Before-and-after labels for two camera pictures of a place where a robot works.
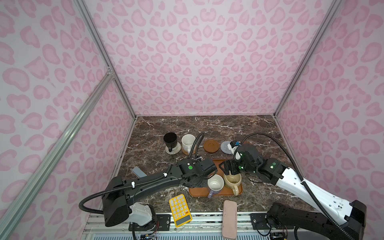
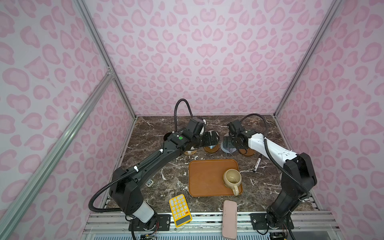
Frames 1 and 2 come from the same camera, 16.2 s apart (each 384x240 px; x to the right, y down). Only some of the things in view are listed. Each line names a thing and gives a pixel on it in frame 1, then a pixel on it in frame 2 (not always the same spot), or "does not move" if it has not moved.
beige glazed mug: (233, 181) does not move
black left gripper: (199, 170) → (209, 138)
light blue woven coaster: (224, 147) does not move
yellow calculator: (180, 210) does not move
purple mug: (215, 183) → (227, 141)
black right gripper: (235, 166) → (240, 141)
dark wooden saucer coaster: (211, 146) does not move
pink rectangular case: (229, 219) does not move
